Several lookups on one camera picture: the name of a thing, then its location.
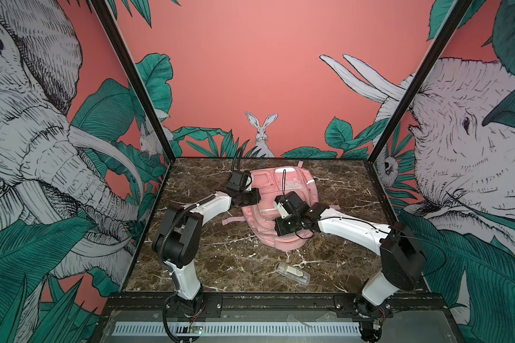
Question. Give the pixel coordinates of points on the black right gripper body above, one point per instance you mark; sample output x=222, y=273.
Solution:
x=290, y=224

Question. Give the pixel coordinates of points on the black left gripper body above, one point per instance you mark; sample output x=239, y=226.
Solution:
x=250, y=197

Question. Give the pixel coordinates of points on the pink student backpack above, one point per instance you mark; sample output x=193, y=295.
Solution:
x=271, y=183

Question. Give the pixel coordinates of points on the clear plastic eraser box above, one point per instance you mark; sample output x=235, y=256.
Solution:
x=293, y=273

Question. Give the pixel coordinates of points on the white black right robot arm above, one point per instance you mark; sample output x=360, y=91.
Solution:
x=402, y=256

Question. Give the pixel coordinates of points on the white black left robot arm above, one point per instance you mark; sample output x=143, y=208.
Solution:
x=178, y=238

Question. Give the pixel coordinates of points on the white ventilation grille strip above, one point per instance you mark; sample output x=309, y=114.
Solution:
x=231, y=329

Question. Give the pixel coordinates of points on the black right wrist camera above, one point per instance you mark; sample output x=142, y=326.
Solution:
x=291, y=204

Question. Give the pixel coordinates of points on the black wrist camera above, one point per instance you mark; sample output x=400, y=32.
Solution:
x=238, y=181
x=291, y=204

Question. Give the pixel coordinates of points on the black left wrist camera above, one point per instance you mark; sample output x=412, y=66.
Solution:
x=238, y=181

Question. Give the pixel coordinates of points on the black front mounting rail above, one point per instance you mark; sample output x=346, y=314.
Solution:
x=214, y=304

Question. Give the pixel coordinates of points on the black left corner frame post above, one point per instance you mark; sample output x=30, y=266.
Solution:
x=110, y=27

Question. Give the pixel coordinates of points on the black corner frame post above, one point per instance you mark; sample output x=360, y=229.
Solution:
x=110, y=27
x=449, y=26

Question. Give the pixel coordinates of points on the black right corner frame post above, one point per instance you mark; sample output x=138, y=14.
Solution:
x=449, y=26

